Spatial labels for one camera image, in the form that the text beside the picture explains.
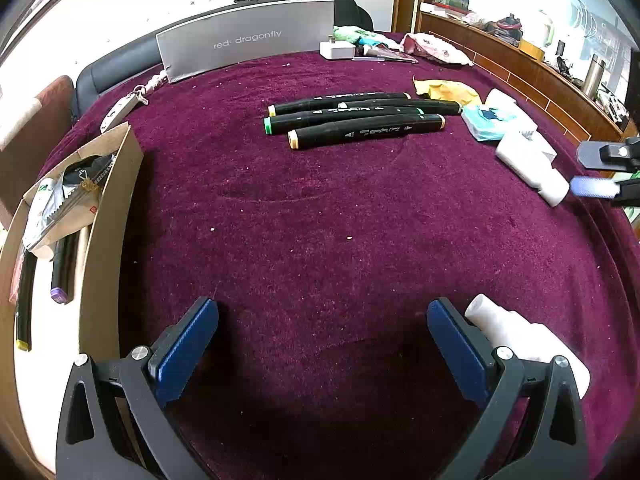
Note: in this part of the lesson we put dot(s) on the black marker yellow cap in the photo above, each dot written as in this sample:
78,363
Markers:
305,106

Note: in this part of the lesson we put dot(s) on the white plastic tube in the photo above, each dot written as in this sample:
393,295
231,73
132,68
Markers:
530,340

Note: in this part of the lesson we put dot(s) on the black marker tan cap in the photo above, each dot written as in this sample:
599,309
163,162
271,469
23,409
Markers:
365,131

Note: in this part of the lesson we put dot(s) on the black marker olive cap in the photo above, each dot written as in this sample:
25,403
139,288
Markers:
25,310

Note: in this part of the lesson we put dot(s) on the thin clear pen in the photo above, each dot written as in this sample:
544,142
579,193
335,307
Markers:
367,58

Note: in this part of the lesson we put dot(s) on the maroon velvet blanket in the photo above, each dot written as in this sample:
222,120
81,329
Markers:
300,235

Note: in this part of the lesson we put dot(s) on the black marker grey cap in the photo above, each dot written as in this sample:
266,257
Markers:
430,106

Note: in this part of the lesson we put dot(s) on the steel thermos cup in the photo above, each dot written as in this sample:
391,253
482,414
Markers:
594,80

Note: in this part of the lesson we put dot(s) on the teal cloth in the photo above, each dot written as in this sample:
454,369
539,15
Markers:
372,39

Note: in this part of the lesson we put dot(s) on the black marker green cap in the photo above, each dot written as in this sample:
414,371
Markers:
310,119

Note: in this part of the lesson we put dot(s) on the grey shoe box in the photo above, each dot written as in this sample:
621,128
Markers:
240,40

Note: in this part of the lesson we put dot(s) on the pink printed cloth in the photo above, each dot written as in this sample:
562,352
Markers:
440,47

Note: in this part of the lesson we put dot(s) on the brown padded chair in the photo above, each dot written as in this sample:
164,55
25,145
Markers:
45,125

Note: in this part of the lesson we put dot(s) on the white charger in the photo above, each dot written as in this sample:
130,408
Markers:
335,51

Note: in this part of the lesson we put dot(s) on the wooden cabinet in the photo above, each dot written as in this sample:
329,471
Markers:
525,60

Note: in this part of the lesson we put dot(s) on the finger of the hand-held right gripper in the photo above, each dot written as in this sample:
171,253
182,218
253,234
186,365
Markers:
592,155
595,186

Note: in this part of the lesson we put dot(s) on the green cloth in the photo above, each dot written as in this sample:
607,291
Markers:
347,34

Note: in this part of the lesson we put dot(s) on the brown cardboard box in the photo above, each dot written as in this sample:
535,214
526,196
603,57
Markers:
110,220

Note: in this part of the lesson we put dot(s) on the red and black item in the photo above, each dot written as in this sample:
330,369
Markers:
505,27

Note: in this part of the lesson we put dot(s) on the white electric kettle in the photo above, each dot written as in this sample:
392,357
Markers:
546,27

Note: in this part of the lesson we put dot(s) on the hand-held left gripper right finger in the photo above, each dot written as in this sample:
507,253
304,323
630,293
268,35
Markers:
457,355

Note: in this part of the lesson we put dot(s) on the crumpled yellow packet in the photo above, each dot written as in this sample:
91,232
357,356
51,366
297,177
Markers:
445,91

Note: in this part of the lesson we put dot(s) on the grey red tube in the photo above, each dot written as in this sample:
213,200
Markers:
385,51

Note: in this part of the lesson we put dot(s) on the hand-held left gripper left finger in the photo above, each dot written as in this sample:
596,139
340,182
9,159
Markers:
185,355

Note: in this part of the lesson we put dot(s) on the blue print tissue pack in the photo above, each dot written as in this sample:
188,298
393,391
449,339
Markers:
492,122

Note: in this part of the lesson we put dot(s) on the black marker purple cap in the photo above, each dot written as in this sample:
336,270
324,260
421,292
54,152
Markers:
62,270

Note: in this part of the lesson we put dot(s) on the dark foil zip pouch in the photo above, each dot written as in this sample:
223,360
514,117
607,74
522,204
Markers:
87,170
55,220

